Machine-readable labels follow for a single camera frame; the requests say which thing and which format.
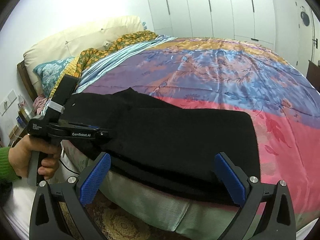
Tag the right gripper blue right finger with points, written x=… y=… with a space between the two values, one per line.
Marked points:
x=278 y=218

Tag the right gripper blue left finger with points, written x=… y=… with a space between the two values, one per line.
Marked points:
x=47 y=220

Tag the black pants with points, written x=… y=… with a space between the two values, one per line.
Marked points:
x=166 y=147

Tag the person's left hand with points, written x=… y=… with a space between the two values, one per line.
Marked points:
x=20 y=155

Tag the teal floral pillow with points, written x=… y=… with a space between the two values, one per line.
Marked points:
x=49 y=73

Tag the yellow dotted pillow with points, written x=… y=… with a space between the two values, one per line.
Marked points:
x=71 y=69

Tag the orange green floral blanket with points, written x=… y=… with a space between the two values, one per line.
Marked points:
x=90 y=56

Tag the cream padded headboard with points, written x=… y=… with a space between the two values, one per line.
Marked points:
x=72 y=42

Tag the dark wooden cabinet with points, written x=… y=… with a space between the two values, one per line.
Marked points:
x=313 y=75

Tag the multicoloured floral bedspread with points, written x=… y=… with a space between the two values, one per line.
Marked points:
x=196 y=73

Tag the white door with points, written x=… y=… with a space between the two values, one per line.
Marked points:
x=303 y=46

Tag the white built-in wardrobe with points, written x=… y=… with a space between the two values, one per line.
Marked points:
x=243 y=20

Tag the white wall switch plate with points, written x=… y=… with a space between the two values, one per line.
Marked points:
x=7 y=102

